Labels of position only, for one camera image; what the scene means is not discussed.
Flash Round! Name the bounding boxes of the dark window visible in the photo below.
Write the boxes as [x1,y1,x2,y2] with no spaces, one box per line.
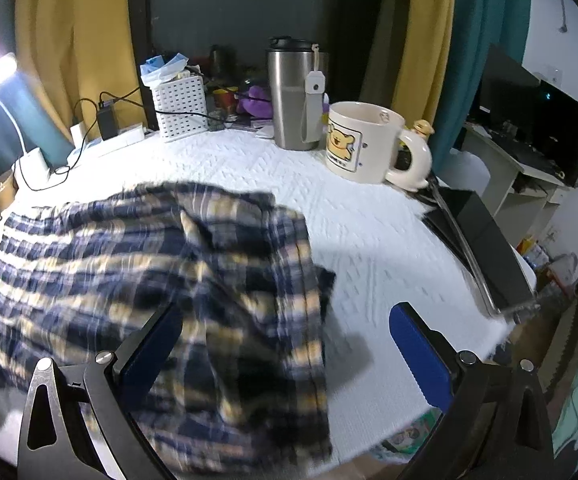
[146,0,392,78]

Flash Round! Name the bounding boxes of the navy yellow plaid pants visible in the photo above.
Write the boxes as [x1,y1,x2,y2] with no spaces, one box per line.
[0,182,337,466]

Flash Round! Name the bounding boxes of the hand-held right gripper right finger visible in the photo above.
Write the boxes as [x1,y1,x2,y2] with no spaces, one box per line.
[389,302,554,480]

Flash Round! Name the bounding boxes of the white textured tablecloth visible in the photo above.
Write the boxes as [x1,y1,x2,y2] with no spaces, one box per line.
[14,127,537,466]

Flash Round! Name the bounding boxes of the green and yellow curtain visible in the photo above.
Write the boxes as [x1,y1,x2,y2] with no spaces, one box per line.
[0,0,142,173]
[364,0,530,161]

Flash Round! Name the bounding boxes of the black monitor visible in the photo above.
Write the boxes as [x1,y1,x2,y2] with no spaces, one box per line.
[471,42,578,188]

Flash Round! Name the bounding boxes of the black flat box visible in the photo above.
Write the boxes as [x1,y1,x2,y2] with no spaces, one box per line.
[421,187,537,316]

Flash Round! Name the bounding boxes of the small white desk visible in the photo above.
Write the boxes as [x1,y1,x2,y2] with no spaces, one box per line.
[461,122,572,256]

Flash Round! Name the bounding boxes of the black adapter cable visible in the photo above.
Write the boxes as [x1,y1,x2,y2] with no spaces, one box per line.
[99,86,220,127]

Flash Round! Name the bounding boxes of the stainless steel tumbler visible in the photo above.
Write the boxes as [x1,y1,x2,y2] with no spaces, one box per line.
[266,36,330,152]

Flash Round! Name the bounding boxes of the white power strip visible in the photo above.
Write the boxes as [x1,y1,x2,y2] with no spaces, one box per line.
[66,127,147,161]

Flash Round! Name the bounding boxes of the black power adapter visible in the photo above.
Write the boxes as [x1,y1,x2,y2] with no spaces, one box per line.
[96,102,120,140]

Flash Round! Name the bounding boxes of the cream bear print mug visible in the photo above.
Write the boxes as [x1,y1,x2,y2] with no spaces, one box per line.
[325,101,432,191]

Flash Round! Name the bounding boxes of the blue plastic bag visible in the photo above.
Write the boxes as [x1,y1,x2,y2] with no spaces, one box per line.
[140,52,190,88]

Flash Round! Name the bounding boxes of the black charger cable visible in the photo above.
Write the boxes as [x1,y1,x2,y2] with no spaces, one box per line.
[16,99,100,192]

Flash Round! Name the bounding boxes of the small red container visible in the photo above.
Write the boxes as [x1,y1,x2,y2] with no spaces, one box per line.
[212,87,240,109]

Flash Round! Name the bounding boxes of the white perforated plastic basket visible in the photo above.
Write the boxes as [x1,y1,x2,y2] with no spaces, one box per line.
[151,74,210,142]

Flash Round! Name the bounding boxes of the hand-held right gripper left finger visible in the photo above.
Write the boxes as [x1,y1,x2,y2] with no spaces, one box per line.
[16,302,185,480]

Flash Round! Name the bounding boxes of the purple plush toy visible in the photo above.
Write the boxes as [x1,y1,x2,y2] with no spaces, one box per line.
[236,85,330,117]

